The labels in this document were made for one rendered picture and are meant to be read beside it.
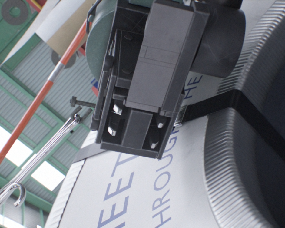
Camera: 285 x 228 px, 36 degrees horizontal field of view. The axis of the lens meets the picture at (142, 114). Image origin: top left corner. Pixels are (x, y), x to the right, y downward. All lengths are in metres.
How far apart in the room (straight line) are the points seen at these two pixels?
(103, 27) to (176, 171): 0.21
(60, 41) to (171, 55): 4.63
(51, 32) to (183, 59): 4.65
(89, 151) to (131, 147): 0.25
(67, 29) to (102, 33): 4.45
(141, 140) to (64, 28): 4.57
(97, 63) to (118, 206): 0.19
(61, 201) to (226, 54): 0.38
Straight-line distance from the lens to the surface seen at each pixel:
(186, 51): 0.42
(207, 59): 0.44
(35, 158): 0.57
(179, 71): 0.43
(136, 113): 0.47
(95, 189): 0.65
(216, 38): 0.44
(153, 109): 0.46
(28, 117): 0.75
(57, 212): 0.70
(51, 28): 5.07
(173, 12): 0.40
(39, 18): 1.16
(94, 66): 0.61
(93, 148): 0.73
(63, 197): 0.71
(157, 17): 0.40
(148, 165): 0.58
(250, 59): 0.59
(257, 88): 0.59
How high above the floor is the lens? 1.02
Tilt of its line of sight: 1 degrees up
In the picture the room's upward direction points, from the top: 136 degrees counter-clockwise
